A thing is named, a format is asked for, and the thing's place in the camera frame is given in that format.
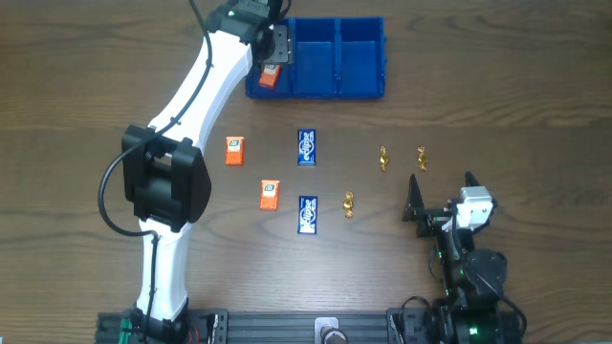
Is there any blue tray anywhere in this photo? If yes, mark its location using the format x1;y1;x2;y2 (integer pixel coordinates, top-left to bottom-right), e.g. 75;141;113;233
244;16;387;100

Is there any blue candy pack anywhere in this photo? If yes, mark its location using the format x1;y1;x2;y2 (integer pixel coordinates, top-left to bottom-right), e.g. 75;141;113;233
296;128;317;167
296;195;318;236

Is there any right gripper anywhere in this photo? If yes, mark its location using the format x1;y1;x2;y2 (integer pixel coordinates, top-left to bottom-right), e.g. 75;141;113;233
402;170;499;239

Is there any mounting rail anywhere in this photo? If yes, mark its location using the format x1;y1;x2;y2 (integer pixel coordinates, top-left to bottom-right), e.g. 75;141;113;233
95;308;522;344

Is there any black cable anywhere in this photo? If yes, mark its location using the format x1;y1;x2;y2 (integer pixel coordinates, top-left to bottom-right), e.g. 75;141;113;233
98;0;214;238
496;293;529;339

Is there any orange candy box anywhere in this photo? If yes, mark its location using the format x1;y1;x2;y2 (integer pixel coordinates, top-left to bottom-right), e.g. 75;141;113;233
225;136;246;167
259;179;281;212
258;63;283;91

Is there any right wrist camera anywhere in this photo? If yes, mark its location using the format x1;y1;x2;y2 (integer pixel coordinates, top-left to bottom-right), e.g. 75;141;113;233
442;185;494;234

